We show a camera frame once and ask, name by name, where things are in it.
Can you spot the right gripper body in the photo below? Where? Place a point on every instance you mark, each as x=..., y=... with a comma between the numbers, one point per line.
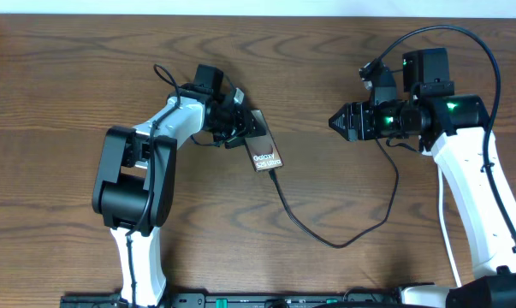
x=368, y=121

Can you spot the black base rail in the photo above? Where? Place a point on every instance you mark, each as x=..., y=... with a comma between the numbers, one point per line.
x=200, y=300

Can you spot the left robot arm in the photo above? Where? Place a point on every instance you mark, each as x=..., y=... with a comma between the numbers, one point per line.
x=134, y=186

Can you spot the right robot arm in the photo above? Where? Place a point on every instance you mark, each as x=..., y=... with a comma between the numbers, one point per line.
x=453, y=130

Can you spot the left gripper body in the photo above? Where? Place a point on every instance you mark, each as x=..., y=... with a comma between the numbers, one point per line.
x=239, y=125

